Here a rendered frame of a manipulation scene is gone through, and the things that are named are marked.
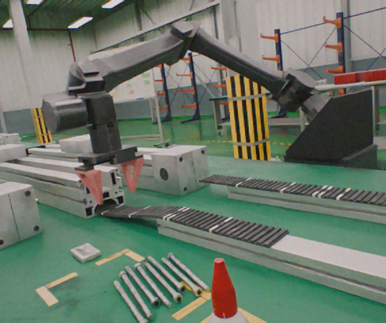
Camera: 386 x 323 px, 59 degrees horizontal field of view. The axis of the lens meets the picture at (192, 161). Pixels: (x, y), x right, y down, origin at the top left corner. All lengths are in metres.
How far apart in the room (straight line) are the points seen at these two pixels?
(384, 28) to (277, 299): 8.28
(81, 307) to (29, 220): 0.31
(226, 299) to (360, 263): 0.20
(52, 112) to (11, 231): 0.23
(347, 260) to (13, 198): 0.55
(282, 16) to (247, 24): 5.63
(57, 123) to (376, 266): 0.50
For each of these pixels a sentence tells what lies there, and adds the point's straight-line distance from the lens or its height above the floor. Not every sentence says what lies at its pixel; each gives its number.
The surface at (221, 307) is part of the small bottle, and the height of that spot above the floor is 0.87.
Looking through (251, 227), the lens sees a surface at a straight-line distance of 0.49.
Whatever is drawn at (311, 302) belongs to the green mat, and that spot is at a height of 0.78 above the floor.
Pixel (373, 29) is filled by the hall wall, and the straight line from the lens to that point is 8.61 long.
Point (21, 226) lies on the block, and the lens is 0.71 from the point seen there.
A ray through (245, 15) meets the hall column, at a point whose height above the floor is 1.73.
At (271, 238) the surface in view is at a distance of 0.45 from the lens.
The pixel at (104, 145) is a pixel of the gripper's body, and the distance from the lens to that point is 0.66.
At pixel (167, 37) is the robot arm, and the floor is 1.15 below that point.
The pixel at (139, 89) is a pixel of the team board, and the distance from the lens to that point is 6.55.
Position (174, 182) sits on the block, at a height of 0.81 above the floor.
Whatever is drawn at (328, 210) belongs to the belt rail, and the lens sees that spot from 0.61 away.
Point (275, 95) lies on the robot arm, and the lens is 1.10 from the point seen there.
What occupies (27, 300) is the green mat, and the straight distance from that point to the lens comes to 0.51.
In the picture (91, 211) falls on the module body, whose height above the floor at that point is 0.79.
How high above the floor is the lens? 1.01
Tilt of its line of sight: 12 degrees down
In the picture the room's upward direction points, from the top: 8 degrees counter-clockwise
